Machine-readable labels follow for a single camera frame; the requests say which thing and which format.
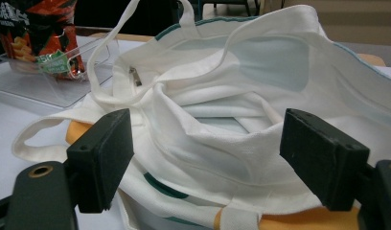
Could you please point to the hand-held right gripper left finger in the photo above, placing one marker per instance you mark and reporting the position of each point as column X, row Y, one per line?
column 101, row 159

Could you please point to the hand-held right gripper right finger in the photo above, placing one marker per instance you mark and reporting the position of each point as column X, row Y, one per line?
column 324, row 159

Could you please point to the white printed tote bag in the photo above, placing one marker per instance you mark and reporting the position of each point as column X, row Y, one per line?
column 216, row 143

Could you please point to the red snack packet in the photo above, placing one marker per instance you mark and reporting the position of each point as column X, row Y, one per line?
column 43, row 19

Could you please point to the clear plastic container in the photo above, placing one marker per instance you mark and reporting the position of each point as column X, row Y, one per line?
column 40, row 89

